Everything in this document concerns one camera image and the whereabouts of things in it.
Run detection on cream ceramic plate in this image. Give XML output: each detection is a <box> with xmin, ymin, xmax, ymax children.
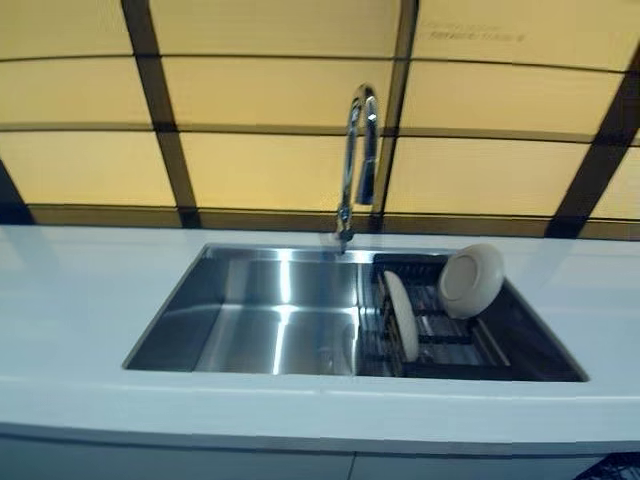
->
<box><xmin>382</xmin><ymin>269</ymin><xmax>421</xmax><ymax>362</ymax></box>
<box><xmin>438</xmin><ymin>243</ymin><xmax>507</xmax><ymax>322</ymax></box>

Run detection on chrome gooseneck kitchen faucet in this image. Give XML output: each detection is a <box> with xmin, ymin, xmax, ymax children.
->
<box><xmin>333</xmin><ymin>82</ymin><xmax>382</xmax><ymax>257</ymax></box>

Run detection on narrow white cabinet door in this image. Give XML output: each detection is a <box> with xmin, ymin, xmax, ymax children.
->
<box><xmin>349</xmin><ymin>451</ymin><xmax>604</xmax><ymax>480</ymax></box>

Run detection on black tined dishwasher rack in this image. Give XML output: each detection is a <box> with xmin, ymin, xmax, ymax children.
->
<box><xmin>578</xmin><ymin>455</ymin><xmax>640</xmax><ymax>480</ymax></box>

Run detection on black sink drying rack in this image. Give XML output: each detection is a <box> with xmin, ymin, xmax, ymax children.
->
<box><xmin>372</xmin><ymin>252</ymin><xmax>517</xmax><ymax>380</ymax></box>

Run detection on stainless steel sink basin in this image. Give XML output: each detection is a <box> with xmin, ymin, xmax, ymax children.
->
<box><xmin>122</xmin><ymin>242</ymin><xmax>591</xmax><ymax>384</ymax></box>

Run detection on wide white cabinet door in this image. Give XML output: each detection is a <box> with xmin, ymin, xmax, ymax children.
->
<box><xmin>0</xmin><ymin>435</ymin><xmax>358</xmax><ymax>480</ymax></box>

